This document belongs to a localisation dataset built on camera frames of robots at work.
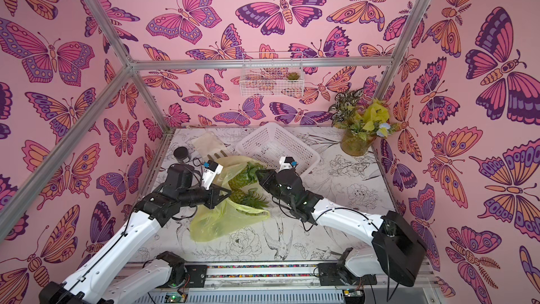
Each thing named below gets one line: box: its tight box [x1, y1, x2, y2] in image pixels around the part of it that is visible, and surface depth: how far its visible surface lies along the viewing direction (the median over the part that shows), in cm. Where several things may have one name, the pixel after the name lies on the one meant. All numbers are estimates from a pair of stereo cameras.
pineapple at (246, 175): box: [227, 161, 266, 190], surface depth 79 cm
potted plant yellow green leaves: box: [329, 88, 401, 157], surface depth 97 cm
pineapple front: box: [229, 187, 270, 210], surface depth 87 cm
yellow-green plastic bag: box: [189, 155, 270, 242], surface depth 81 cm
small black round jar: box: [172, 146, 190, 164], surface depth 106 cm
